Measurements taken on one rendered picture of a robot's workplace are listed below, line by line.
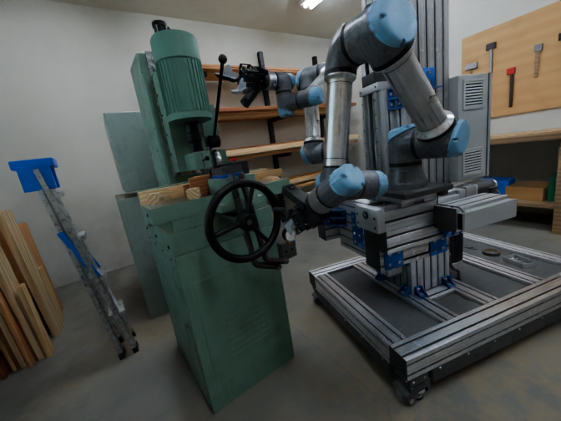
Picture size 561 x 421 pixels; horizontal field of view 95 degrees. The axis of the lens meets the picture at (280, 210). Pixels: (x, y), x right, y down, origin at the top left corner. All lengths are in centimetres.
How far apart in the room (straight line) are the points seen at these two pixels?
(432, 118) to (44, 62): 336
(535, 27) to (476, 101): 232
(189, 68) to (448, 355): 148
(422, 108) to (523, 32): 296
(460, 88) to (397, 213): 67
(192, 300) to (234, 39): 356
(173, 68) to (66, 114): 241
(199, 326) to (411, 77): 109
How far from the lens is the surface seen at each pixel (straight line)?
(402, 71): 84
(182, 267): 103
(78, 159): 341
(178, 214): 99
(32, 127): 348
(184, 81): 114
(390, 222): 102
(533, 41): 379
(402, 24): 80
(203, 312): 112
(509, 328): 155
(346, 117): 83
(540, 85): 372
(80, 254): 171
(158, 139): 133
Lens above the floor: 102
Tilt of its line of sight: 13 degrees down
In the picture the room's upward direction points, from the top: 9 degrees counter-clockwise
